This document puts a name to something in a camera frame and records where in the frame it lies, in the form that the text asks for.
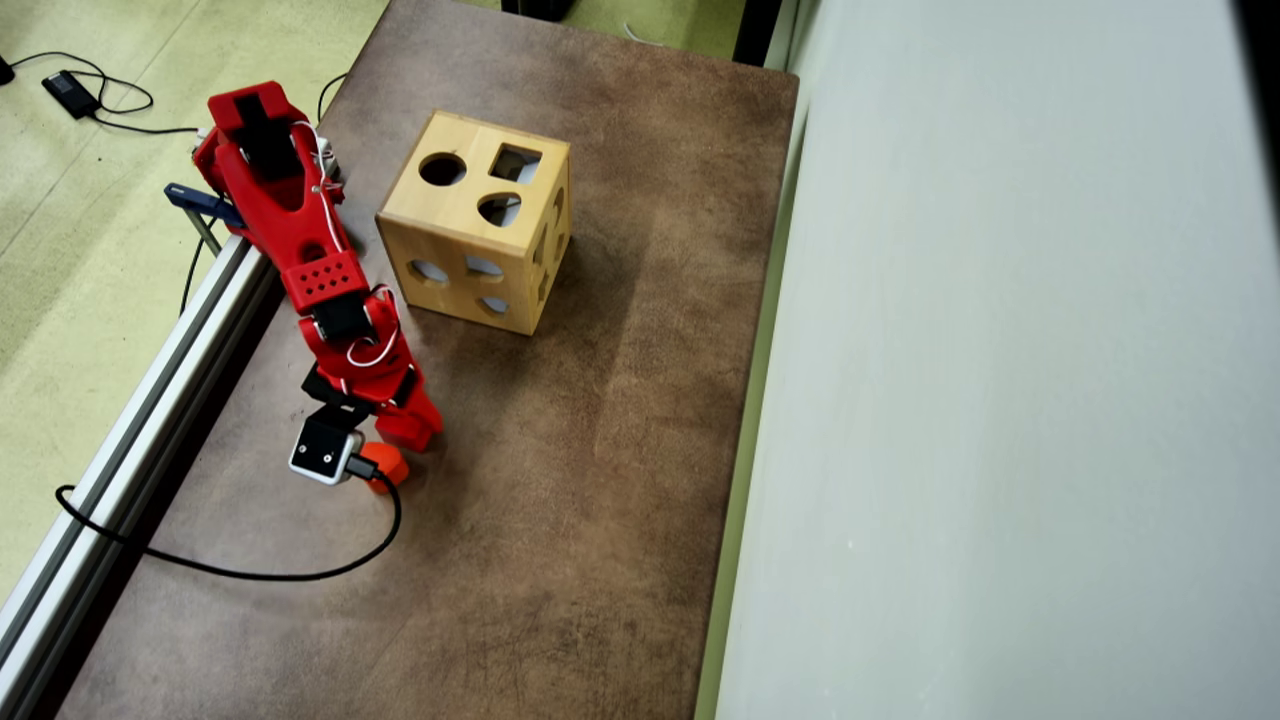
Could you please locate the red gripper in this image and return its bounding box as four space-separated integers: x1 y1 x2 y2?
298 300 447 454

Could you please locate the wooden shape sorter box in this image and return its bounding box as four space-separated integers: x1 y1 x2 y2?
375 108 573 337

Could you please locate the orange rounded triangle block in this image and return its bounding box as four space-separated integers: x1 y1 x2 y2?
360 440 411 497

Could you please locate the blue clamp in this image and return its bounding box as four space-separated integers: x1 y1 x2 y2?
165 182 249 256

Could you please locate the black power adapter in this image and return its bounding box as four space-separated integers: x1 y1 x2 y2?
42 70 101 121

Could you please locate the white partition panel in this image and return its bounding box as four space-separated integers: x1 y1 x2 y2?
712 0 1280 720

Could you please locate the black camera cable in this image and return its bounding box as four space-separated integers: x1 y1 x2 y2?
55 452 404 583

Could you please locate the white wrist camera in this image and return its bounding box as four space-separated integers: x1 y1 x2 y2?
289 405 364 487

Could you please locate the aluminium profile rail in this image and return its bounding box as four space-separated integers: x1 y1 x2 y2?
0 232 286 720

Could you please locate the thin black adapter cable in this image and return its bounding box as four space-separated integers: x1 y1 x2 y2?
8 50 201 137

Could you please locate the dark vertical post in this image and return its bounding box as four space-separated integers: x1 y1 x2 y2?
733 0 784 67

